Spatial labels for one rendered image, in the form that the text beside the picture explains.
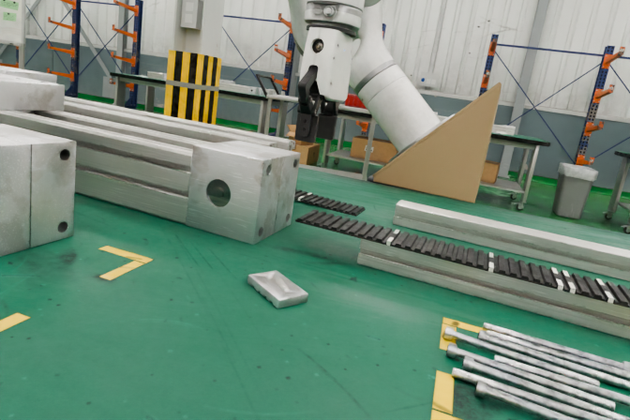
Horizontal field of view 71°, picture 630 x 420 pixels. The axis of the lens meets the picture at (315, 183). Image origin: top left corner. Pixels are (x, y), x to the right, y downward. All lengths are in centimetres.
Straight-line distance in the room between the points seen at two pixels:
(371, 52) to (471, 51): 713
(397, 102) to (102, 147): 66
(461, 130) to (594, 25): 753
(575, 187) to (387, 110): 458
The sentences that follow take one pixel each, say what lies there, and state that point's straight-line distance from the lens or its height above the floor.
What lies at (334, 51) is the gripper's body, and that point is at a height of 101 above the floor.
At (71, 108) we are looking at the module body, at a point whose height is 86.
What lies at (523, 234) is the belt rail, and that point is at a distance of 65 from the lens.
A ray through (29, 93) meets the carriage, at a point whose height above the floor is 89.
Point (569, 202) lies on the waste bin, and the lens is 556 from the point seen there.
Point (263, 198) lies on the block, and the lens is 49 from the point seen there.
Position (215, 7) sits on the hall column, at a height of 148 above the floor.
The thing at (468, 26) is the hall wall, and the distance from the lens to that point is 825.
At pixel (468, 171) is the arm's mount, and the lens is 94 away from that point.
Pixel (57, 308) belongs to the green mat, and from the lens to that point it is 37.
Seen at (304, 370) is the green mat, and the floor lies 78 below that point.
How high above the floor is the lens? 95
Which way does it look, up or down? 12 degrees down
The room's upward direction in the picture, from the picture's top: 8 degrees clockwise
